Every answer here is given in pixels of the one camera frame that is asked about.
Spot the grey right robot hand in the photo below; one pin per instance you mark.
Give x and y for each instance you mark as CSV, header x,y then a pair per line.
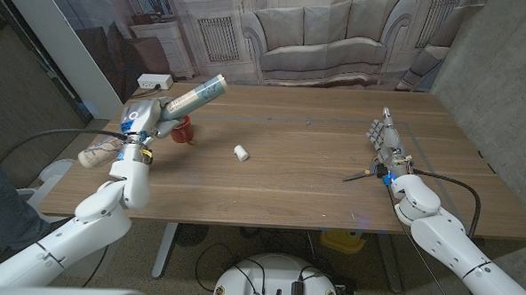
x,y
390,144

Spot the red cup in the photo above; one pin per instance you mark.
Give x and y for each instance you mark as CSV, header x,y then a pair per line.
x,y
184,131

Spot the small white cylinder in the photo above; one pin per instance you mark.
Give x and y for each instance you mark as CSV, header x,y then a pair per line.
x,y
241,153

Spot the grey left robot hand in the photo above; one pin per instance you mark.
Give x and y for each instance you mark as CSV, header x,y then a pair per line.
x,y
140,117

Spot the printed living room backdrop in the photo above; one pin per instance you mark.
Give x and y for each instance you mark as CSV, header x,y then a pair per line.
x,y
321,34

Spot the black round fan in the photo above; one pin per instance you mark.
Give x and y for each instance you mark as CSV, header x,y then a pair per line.
x,y
192,234

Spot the white power strip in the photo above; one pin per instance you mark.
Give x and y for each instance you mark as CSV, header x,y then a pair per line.
x,y
154,81

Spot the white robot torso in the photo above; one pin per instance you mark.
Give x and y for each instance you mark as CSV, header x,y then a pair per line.
x,y
61,293

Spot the black scissors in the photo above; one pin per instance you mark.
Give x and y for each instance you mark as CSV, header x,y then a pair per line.
x,y
355,176

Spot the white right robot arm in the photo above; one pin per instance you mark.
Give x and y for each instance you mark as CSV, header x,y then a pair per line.
x,y
454,249

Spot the white table leg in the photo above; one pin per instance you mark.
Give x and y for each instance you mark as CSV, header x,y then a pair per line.
x,y
389,264
165,250

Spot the black power adapter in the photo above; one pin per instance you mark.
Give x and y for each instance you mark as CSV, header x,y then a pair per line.
x,y
297,293

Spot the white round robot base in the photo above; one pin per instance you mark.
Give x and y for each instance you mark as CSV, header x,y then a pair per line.
x,y
275,272

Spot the paper map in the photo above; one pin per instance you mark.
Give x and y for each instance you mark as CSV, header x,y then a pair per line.
x,y
198,93

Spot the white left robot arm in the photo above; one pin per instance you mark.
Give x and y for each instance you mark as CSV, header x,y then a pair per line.
x,y
86,228

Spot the yellow box under table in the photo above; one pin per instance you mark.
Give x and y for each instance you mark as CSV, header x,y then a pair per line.
x,y
341,242

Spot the person in blue jeans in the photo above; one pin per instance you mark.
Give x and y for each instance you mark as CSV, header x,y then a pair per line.
x,y
2,216

